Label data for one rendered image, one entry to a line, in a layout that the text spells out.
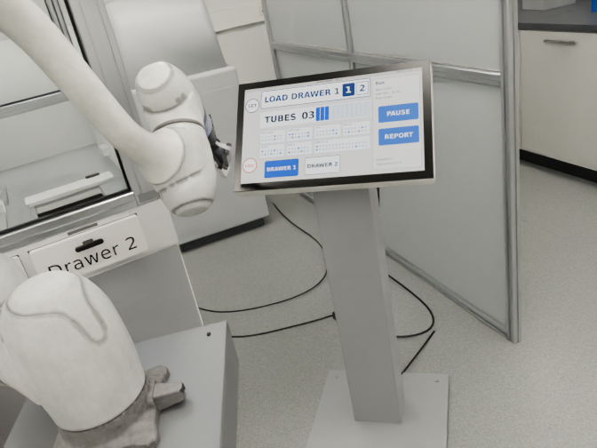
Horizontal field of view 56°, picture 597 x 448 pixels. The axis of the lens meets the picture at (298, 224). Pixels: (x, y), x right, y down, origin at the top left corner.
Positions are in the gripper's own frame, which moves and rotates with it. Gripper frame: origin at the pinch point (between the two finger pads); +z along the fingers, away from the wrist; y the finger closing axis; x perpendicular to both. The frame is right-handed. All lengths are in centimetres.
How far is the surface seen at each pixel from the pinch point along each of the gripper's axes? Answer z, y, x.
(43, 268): 6, 42, 35
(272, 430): 84, -13, 65
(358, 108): 2.9, -29.2, -23.5
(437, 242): 120, -55, -27
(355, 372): 63, -39, 38
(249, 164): 7.9, -3.7, -5.0
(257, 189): 8.2, -7.8, 1.5
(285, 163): 6.6, -13.7, -6.6
